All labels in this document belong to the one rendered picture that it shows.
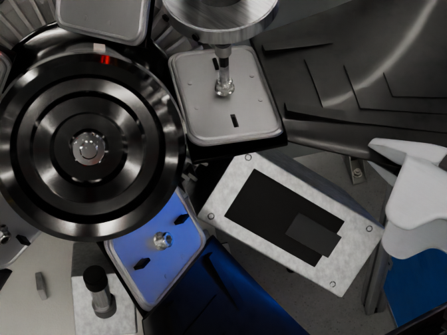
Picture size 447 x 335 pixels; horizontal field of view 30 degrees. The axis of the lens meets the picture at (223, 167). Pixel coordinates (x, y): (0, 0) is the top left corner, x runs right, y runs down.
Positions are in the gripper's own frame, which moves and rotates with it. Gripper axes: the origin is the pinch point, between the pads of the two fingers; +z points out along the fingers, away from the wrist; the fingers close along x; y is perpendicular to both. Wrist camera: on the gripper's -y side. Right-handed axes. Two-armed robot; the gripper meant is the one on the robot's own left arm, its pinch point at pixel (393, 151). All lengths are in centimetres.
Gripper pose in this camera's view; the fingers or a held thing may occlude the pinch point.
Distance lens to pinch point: 56.4
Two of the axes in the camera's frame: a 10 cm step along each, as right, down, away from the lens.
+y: -6.3, 7.0, -3.3
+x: 1.1, 5.0, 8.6
